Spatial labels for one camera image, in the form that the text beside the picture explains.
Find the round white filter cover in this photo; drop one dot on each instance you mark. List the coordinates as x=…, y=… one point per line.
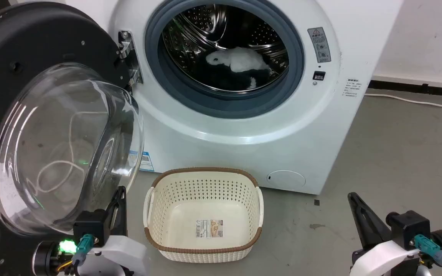
x=286, y=179

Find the stainless steel washer drum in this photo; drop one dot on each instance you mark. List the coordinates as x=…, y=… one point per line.
x=194, y=34

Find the cream laundry basket brown rim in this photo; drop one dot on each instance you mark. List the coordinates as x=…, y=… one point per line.
x=182, y=226

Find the black baseboard strip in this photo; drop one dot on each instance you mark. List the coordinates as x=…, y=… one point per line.
x=416, y=86

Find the small printed text label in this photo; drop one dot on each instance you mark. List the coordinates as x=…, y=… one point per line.
x=352, y=88

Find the blue and white sticker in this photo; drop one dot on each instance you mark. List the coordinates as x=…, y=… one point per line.
x=146, y=161

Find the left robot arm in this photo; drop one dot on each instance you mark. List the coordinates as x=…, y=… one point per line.
x=46, y=258

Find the white fluffy garment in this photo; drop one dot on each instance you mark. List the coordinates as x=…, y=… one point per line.
x=244, y=59

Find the chrome door hinge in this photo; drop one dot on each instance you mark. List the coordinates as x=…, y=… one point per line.
x=126, y=48

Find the dark garment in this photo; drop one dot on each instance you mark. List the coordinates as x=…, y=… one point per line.
x=225, y=78

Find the white front-load washing machine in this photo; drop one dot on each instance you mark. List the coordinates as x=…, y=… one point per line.
x=244, y=153

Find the paper label in basket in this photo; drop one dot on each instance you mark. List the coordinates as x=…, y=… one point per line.
x=209, y=228

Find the grey warning sticker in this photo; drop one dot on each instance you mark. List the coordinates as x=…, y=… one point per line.
x=319, y=44

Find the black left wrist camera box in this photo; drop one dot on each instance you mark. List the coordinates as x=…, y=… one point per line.
x=90, y=226

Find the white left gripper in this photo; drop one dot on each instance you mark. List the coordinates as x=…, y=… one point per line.
x=123, y=255

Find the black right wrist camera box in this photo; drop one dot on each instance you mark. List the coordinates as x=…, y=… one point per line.
x=409, y=228

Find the black washer door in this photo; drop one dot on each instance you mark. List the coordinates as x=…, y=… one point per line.
x=33, y=38

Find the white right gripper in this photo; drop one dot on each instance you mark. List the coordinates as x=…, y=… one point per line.
x=382, y=258

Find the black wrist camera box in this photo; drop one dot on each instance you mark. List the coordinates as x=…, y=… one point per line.
x=409, y=228
x=90, y=226

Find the black door latch slot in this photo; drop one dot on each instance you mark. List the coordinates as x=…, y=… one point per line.
x=319, y=75

